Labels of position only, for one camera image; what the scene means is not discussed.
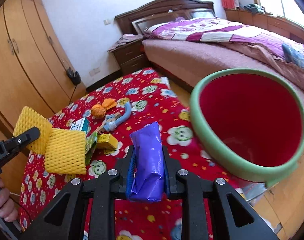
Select yellow foam fruit net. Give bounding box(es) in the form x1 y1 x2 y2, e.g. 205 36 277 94
13 106 87 174

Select purple plastic packet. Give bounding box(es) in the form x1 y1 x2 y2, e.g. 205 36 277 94
126 121 166 203

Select person's left hand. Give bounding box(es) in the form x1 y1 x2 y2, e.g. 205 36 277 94
0 178 18 222

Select white teal box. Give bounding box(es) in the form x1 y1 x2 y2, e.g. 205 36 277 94
70 117 89 133

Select green carton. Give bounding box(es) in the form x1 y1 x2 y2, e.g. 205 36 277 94
85 132 98 165

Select wooden wardrobe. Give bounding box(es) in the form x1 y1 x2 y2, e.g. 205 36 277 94
0 0 86 137

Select orange mesh ball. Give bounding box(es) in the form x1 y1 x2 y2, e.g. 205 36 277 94
91 98 117 119

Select black bag on wardrobe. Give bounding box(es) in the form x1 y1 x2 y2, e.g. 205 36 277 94
66 67 81 86

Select yellow box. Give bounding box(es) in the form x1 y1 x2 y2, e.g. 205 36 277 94
96 134 118 150

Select blue curved tube toy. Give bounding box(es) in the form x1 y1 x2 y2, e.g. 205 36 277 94
103 102 131 132

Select red bin with green rim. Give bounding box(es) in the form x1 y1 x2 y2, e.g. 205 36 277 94
190 68 304 187

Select red floral blanket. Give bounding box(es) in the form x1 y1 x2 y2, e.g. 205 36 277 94
18 67 245 240

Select dark wooden nightstand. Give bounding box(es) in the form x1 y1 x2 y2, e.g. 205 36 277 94
110 39 148 75

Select clothes on nightstand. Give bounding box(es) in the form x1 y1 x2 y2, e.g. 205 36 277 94
108 34 143 51

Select bed with brown mattress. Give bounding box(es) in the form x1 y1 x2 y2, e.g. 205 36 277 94
143 34 304 106

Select dark wooden headboard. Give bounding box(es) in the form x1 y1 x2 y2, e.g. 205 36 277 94
114 0 215 35

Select blue plaid cloth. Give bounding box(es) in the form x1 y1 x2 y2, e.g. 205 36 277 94
282 43 304 69

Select purple white quilt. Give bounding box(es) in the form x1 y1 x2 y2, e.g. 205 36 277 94
144 16 304 63

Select wooden window cabinet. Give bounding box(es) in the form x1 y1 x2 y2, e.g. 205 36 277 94
225 9 304 44

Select green clothes on cabinet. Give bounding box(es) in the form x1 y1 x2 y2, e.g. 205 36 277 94
243 3 266 14

